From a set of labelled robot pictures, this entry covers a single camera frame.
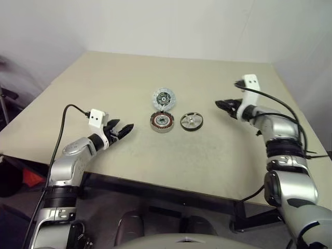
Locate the black bag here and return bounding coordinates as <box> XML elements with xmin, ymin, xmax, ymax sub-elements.
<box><xmin>0</xmin><ymin>155</ymin><xmax>24</xmax><ymax>198</ymax></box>

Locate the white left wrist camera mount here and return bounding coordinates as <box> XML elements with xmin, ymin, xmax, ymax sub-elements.
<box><xmin>88</xmin><ymin>108</ymin><xmax>110</xmax><ymax>151</ymax></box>

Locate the grey robot torso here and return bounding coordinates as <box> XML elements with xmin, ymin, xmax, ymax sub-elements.
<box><xmin>111</xmin><ymin>232</ymin><xmax>262</xmax><ymax>249</ymax></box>

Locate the dark rounded shape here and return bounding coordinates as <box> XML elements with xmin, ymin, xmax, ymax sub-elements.
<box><xmin>114</xmin><ymin>210</ymin><xmax>145</xmax><ymax>247</ymax></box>
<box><xmin>180</xmin><ymin>215</ymin><xmax>217</xmax><ymax>237</ymax></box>

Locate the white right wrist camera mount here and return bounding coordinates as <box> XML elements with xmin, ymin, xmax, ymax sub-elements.
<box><xmin>239</xmin><ymin>74</ymin><xmax>260</xmax><ymax>122</ymax></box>

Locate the spoked rotor with black rim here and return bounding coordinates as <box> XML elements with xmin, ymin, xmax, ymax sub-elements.
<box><xmin>179</xmin><ymin>111</ymin><xmax>204</xmax><ymax>132</ymax></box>

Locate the metal stand with black parts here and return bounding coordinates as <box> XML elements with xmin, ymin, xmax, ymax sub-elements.
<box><xmin>0</xmin><ymin>84</ymin><xmax>19</xmax><ymax>126</ymax></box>

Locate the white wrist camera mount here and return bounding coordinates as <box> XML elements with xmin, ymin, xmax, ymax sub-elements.
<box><xmin>88</xmin><ymin>108</ymin><xmax>110</xmax><ymax>151</ymax></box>
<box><xmin>239</xmin><ymin>74</ymin><xmax>260</xmax><ymax>122</ymax></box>

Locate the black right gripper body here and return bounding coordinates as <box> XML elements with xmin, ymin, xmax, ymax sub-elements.
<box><xmin>229</xmin><ymin>99</ymin><xmax>243</xmax><ymax>119</ymax></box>

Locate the red object on floor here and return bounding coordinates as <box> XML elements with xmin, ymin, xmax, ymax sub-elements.
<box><xmin>22</xmin><ymin>167</ymin><xmax>45</xmax><ymax>188</ymax></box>

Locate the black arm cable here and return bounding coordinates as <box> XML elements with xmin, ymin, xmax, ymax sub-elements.
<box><xmin>22</xmin><ymin>104</ymin><xmax>91</xmax><ymax>249</ymax></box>
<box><xmin>234</xmin><ymin>80</ymin><xmax>331</xmax><ymax>203</ymax></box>

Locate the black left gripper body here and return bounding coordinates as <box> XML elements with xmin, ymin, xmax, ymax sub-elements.
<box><xmin>103</xmin><ymin>121</ymin><xmax>123</xmax><ymax>146</ymax></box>

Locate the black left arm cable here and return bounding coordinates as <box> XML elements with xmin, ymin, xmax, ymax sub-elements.
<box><xmin>22</xmin><ymin>104</ymin><xmax>91</xmax><ymax>249</ymax></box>

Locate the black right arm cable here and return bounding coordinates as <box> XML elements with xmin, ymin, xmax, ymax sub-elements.
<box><xmin>234</xmin><ymin>80</ymin><xmax>331</xmax><ymax>203</ymax></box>

